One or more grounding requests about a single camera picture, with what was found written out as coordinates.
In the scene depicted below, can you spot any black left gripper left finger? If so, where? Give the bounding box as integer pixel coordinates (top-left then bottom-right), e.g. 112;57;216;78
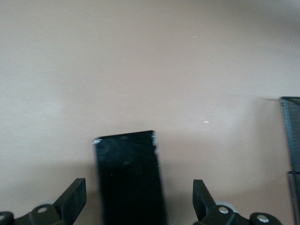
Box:
0;178;87;225

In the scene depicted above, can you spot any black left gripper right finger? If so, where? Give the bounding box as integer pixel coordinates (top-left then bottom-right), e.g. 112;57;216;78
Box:
192;179;281;225

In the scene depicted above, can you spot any tall black smartphone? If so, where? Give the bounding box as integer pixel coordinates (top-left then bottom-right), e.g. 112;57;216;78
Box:
92;130;168;225

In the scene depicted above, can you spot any black wire mesh organizer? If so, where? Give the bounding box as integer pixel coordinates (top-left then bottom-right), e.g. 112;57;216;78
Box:
279;96;300;225

